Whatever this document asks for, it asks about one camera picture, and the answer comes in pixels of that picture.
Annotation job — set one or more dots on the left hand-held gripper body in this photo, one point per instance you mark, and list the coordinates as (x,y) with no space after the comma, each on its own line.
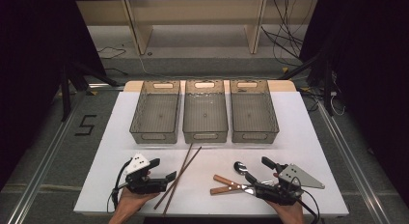
(141,183)

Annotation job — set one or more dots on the person's left hand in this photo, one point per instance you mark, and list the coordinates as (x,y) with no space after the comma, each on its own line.
(131,203)

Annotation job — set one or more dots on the black metal stand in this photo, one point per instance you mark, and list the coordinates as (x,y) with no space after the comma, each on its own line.
(321,72)
(69,85)

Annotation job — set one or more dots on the translucent grey plastic bin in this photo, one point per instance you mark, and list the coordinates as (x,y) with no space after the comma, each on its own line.
(157,113)
(205,113)
(254,113)

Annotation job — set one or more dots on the aluminium floor rail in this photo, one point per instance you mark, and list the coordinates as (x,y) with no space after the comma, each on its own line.
(353,166)
(35,179)

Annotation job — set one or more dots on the light wooden shelf unit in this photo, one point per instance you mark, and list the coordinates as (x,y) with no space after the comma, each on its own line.
(193,11)

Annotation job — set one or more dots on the white table mat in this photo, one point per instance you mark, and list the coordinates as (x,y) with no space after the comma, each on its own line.
(209,162)

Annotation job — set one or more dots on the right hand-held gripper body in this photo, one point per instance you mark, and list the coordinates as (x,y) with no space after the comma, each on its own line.
(283,191)

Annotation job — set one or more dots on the metal spoon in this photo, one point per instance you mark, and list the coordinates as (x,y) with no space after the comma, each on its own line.
(240,167)

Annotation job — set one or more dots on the black curtain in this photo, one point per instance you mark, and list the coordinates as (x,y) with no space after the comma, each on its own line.
(32,56)
(369,72)

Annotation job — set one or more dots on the person's right hand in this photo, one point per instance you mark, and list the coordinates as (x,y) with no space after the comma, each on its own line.
(291,214)

